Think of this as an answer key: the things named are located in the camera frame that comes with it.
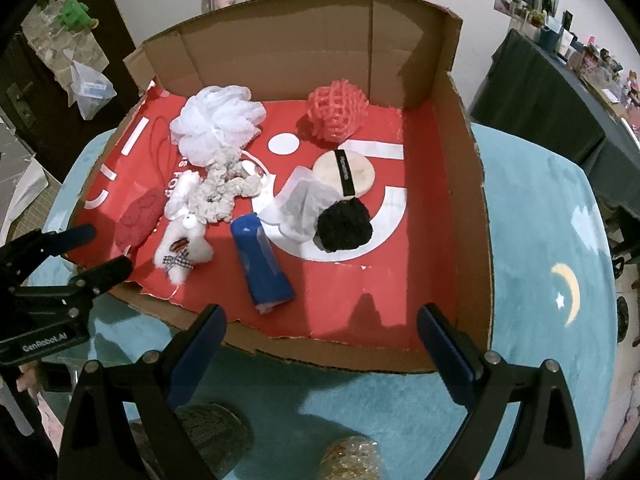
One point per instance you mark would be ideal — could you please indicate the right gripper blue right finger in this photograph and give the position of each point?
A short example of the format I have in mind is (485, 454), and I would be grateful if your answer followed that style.
(453, 353)

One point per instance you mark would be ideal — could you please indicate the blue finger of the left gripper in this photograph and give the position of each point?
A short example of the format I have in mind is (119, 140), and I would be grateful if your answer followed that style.
(22, 256)
(85, 286)

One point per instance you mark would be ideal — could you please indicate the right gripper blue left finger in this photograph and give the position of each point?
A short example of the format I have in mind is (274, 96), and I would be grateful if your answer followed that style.
(191, 352)

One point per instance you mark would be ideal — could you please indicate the blue cloth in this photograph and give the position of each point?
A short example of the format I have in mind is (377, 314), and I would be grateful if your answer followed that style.
(267, 284)

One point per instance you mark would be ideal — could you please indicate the red knitted pouch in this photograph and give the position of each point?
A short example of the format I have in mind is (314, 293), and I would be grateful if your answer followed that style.
(141, 216)

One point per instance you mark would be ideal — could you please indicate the white fluffy bunny scrunchie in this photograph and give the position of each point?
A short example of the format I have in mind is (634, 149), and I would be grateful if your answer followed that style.
(183, 245)

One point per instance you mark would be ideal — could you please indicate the translucent white sachet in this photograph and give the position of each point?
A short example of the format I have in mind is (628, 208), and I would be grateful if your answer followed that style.
(296, 209)

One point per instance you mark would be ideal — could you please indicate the cream knitted scrunchie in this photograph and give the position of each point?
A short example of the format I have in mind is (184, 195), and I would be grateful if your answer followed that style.
(212, 200)

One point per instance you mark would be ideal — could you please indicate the black fluffy pompom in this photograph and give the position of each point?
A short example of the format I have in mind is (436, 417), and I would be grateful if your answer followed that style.
(346, 225)

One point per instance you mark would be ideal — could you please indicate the beige powder puff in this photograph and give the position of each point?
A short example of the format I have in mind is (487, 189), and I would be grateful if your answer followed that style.
(348, 172)

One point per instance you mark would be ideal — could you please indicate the white mesh bath pouf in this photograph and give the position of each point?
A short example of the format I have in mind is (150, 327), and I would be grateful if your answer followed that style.
(214, 118)

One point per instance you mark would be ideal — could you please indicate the red mesh bath pouf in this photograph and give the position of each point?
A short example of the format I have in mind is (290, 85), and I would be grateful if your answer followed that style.
(336, 111)

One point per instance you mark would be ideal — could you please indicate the person left hand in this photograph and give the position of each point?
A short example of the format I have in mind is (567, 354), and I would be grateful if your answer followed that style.
(29, 380)

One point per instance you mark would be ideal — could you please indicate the large glass jar metal lid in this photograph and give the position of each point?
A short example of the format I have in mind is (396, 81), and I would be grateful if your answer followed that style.
(221, 434)

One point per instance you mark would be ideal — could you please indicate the small jar golden capsules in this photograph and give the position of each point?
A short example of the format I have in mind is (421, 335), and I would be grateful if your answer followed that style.
(352, 458)

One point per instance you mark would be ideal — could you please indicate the plastic bag on door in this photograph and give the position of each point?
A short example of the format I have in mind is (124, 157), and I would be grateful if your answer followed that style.
(91, 90)

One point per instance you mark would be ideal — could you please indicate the cardboard box red lining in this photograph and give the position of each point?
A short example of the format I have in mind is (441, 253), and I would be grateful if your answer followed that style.
(353, 310)

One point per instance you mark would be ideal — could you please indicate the hanging organizer on door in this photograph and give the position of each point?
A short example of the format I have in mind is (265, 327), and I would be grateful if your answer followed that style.
(58, 47)

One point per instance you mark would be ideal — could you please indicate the green plush toy on door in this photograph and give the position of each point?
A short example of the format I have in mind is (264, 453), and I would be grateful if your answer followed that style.
(74, 16)

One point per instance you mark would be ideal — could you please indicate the dark cloth side table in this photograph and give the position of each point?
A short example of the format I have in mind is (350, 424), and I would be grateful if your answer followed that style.
(531, 95)

